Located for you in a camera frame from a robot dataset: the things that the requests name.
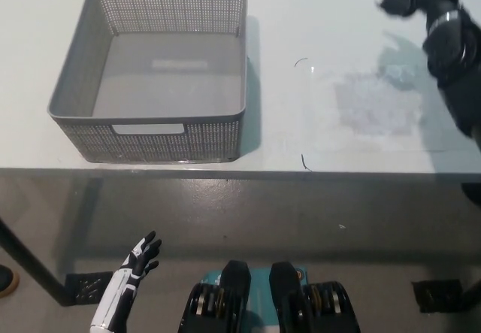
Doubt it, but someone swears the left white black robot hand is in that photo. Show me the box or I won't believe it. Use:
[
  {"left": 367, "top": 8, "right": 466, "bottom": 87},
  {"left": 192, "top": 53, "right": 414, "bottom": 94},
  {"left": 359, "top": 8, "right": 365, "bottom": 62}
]
[{"left": 89, "top": 230, "right": 163, "bottom": 333}]

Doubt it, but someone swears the black floor patch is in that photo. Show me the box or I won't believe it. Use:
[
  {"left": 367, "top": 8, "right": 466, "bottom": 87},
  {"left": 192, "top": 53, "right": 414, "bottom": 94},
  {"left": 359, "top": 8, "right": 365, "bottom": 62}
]
[
  {"left": 65, "top": 271, "right": 113, "bottom": 304},
  {"left": 410, "top": 279, "right": 464, "bottom": 313}
]

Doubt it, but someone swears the black teal robot body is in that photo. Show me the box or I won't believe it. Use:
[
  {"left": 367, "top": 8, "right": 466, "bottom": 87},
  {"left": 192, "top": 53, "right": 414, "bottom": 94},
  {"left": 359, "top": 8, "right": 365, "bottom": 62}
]
[{"left": 178, "top": 259, "right": 362, "bottom": 333}]

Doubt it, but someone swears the dark shoe with brown sole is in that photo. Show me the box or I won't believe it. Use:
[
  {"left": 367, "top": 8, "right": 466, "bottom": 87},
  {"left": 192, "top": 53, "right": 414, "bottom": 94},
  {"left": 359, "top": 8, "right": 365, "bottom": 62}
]
[{"left": 0, "top": 265, "right": 21, "bottom": 299}]

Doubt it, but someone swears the dark rounded object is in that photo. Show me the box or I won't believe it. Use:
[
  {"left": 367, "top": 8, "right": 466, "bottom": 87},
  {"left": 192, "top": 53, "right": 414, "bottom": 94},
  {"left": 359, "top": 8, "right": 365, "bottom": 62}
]
[{"left": 460, "top": 182, "right": 481, "bottom": 209}]

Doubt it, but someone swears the grey perforated plastic basket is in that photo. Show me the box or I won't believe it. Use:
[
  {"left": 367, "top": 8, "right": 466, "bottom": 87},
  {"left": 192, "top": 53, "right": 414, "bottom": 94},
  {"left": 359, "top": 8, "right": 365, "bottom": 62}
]
[{"left": 47, "top": 0, "right": 248, "bottom": 164}]

